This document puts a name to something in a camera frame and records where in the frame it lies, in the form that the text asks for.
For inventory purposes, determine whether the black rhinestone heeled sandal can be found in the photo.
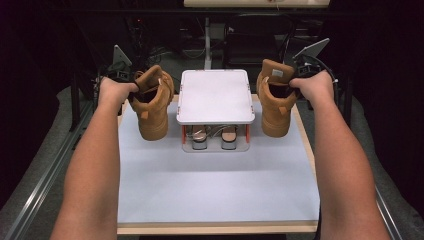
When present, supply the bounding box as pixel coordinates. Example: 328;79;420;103
212;124;240;151
186;124;210;151

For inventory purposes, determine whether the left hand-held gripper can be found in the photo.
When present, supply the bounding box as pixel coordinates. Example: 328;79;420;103
105;44;138;83

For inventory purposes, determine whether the tan suede lace-up boot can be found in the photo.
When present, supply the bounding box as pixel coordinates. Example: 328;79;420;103
127;64;176;142
255;58;300;139

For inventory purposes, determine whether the aluminium floor rail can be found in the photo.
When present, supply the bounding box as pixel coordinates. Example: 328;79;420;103
329;102;405;240
5;99;98;240

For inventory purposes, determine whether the white table mat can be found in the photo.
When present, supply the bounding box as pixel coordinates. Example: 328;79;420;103
116;100;321;224

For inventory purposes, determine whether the white desk leg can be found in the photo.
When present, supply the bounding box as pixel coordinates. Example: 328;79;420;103
203;16;213;71

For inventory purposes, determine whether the person's left hand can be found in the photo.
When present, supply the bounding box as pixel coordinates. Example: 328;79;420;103
97;76;141;107

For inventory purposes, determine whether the black chair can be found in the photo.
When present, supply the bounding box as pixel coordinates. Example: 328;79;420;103
222;13;297;69

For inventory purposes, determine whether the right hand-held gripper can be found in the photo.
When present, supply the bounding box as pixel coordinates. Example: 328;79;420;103
292;37;335;80

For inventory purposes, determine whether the person's right hand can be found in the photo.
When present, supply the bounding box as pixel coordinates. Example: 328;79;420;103
288;69;336;107

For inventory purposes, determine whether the white two-tier shoe rack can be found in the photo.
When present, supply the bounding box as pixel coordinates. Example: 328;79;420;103
175;68;257;154

